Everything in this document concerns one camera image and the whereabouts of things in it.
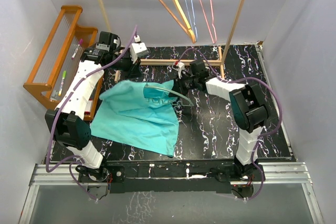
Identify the pink wire hanger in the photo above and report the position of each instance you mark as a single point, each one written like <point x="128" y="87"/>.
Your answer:
<point x="207" y="8"/>

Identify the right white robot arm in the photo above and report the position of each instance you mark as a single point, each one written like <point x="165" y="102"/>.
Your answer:
<point x="249" y="110"/>

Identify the orange wooden tiered rack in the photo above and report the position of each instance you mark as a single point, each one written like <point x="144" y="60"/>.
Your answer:
<point x="55" y="56"/>

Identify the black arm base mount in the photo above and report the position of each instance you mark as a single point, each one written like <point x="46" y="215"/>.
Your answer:
<point x="165" y="176"/>

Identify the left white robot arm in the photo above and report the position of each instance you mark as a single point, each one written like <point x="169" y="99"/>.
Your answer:
<point x="66" y="122"/>

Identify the grey small block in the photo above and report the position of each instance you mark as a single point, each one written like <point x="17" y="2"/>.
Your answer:
<point x="54" y="95"/>

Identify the red white eraser box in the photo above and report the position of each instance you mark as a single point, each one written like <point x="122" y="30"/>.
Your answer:
<point x="89" y="110"/>

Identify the green cap marker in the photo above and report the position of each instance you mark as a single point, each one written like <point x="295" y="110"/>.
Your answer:
<point x="62" y="83"/>

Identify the purple cap marker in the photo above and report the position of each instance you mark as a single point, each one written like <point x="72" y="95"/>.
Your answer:
<point x="76" y="49"/>

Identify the blue wire hanger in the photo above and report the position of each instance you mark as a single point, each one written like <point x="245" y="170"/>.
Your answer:
<point x="191" y="16"/>

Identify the teal t shirt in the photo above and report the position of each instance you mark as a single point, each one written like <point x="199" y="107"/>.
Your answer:
<point x="139" y="114"/>

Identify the wooden clothes rack frame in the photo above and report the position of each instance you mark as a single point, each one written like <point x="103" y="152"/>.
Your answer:
<point x="167" y="62"/>

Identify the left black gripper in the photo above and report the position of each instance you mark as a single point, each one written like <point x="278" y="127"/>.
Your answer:
<point x="135" y="72"/>

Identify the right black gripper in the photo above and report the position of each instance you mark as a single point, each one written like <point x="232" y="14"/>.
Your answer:
<point x="179" y="85"/>

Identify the aluminium rail frame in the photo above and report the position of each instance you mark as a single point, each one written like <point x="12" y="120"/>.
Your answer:
<point x="286" y="196"/>

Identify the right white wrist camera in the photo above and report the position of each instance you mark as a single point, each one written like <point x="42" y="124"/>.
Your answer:
<point x="179" y="67"/>

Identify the wooden hanger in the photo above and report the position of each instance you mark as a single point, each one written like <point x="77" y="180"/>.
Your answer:
<point x="181" y="20"/>

